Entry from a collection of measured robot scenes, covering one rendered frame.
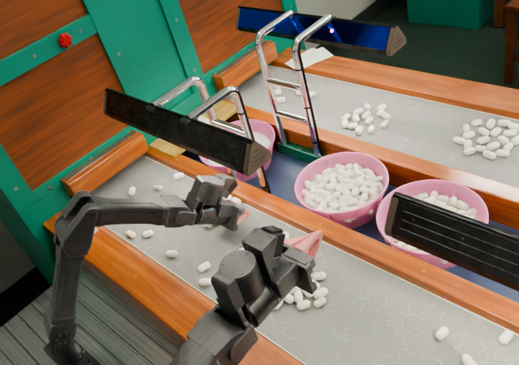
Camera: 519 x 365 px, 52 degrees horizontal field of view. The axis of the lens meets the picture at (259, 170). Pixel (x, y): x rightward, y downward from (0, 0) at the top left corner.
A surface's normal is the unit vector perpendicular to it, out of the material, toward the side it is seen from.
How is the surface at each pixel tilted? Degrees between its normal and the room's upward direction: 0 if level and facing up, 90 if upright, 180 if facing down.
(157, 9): 90
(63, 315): 78
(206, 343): 0
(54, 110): 90
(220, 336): 0
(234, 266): 1
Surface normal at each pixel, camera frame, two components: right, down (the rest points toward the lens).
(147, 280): -0.24, -0.77
